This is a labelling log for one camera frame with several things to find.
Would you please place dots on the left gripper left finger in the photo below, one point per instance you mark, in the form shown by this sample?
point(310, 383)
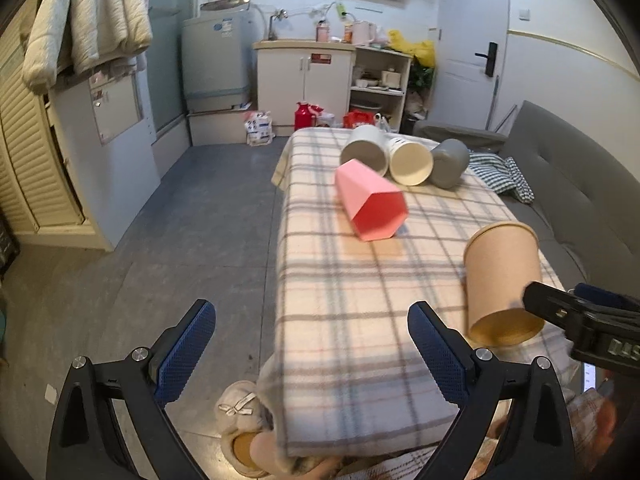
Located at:
point(86, 441)

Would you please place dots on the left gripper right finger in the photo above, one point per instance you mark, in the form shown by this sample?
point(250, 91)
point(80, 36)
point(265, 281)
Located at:
point(536, 442)

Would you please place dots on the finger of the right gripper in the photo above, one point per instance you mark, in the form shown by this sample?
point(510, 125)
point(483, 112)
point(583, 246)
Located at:
point(599, 300)
point(561, 309)

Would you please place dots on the brown paper cup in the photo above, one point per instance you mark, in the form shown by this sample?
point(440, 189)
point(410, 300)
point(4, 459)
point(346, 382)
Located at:
point(500, 260)

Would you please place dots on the grey plastic cup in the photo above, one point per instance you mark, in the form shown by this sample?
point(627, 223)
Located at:
point(450, 160)

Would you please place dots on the cream printed paper cup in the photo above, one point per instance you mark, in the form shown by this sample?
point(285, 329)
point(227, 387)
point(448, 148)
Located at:
point(410, 163)

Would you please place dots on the pink hexagonal cup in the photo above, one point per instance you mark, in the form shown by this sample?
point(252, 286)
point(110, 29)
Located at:
point(375, 208)

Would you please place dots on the white plastic cup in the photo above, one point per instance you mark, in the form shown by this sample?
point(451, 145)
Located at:
point(368, 144)

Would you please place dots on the grey sofa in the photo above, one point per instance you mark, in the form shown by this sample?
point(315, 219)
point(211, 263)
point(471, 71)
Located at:
point(586, 206)

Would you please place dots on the green checkered cloth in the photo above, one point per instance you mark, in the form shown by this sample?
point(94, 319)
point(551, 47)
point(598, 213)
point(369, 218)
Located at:
point(502, 175)

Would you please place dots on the beige fluffy slipper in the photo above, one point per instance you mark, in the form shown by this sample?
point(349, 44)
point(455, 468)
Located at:
point(240, 416)

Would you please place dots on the plaid table blanket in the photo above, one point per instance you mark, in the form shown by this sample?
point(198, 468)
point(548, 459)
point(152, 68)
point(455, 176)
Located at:
point(345, 378)

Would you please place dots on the louvered closet door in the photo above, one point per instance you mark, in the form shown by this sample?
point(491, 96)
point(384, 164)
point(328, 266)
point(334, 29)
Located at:
point(35, 192)

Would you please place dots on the white entrance door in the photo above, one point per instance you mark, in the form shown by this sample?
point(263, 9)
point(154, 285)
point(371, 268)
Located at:
point(462, 95)

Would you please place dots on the yellow plastic bag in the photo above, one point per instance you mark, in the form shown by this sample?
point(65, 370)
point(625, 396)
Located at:
point(423, 51)

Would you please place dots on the red shopping bag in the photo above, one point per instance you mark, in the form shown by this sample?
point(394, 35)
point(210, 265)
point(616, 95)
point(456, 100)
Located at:
point(356, 118)

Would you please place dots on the open white shelf unit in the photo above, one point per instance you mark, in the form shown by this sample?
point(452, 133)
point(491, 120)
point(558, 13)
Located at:
point(380, 83)

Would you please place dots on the red thermos flask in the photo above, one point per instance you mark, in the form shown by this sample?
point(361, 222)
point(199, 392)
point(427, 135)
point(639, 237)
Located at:
point(304, 116)

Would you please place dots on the pink electric kettle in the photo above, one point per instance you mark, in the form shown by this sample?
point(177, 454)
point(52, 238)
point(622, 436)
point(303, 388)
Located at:
point(363, 33)

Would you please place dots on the white printed package bag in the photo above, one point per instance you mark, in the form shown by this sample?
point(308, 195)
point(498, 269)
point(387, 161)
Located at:
point(258, 128)

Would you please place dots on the white sink cabinet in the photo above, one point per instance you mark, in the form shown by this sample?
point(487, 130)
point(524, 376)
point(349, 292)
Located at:
point(293, 71)

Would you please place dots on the white washing machine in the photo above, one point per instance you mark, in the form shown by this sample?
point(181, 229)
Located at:
point(217, 60)

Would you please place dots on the white puffer jacket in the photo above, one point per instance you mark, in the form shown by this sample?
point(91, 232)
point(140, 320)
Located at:
point(83, 34)

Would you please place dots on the black door handle lock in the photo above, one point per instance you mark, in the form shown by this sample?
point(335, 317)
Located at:
point(490, 56)

